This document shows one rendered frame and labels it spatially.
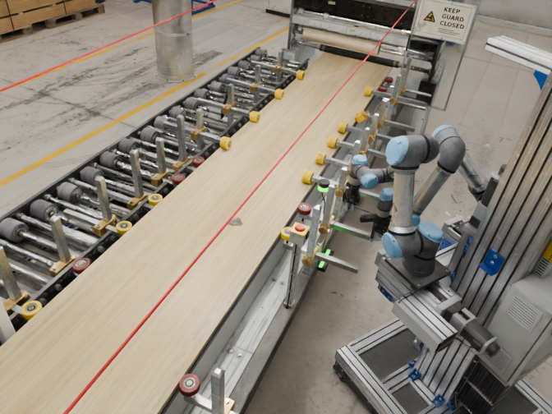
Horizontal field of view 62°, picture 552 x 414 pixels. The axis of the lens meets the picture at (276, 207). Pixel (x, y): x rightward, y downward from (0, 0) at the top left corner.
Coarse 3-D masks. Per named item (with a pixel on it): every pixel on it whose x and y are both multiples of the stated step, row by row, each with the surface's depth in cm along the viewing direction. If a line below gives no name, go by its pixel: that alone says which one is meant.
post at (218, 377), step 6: (216, 366) 157; (216, 372) 154; (222, 372) 155; (216, 378) 154; (222, 378) 156; (216, 384) 157; (222, 384) 158; (216, 390) 159; (222, 390) 161; (216, 396) 161; (222, 396) 163; (216, 402) 164; (222, 402) 166; (216, 408) 166; (222, 408) 169
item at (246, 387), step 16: (384, 128) 398; (304, 272) 254; (304, 288) 246; (272, 320) 228; (288, 320) 229; (272, 336) 221; (256, 352) 213; (272, 352) 214; (256, 368) 207; (240, 384) 200; (256, 384) 203; (240, 400) 194
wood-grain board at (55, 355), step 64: (320, 64) 450; (256, 128) 339; (320, 128) 347; (192, 192) 272; (256, 192) 277; (128, 256) 227; (192, 256) 231; (256, 256) 234; (64, 320) 195; (128, 320) 198; (192, 320) 200; (0, 384) 171; (64, 384) 173; (128, 384) 175
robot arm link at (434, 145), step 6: (432, 138) 190; (432, 144) 189; (438, 144) 191; (432, 150) 189; (438, 150) 192; (432, 156) 191; (420, 162) 201; (426, 162) 200; (384, 168) 229; (390, 168) 223; (384, 174) 227; (390, 174) 225; (384, 180) 228; (390, 180) 229
